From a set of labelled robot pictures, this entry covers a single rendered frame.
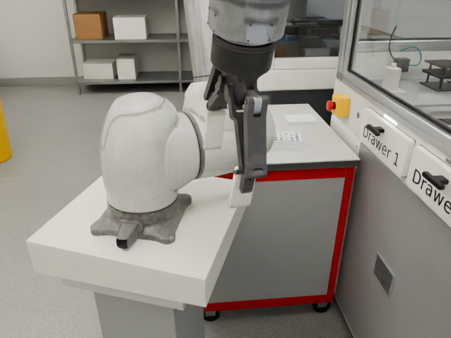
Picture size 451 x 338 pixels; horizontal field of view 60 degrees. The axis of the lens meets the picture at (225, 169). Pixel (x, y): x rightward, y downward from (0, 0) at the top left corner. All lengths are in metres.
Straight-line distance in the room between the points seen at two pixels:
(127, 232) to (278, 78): 1.33
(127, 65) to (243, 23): 4.53
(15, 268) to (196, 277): 1.62
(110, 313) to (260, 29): 0.76
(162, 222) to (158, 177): 0.11
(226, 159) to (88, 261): 0.34
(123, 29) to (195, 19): 3.98
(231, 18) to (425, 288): 0.93
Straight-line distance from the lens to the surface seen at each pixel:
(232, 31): 0.44
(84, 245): 0.85
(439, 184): 0.98
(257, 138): 0.46
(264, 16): 0.43
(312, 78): 2.00
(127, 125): 0.75
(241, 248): 1.50
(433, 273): 1.15
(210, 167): 0.83
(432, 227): 1.12
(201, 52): 0.86
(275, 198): 1.39
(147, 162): 0.76
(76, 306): 1.95
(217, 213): 0.91
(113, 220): 0.86
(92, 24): 4.91
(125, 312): 0.98
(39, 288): 2.11
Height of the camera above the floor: 1.33
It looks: 27 degrees down
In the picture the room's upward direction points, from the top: straight up
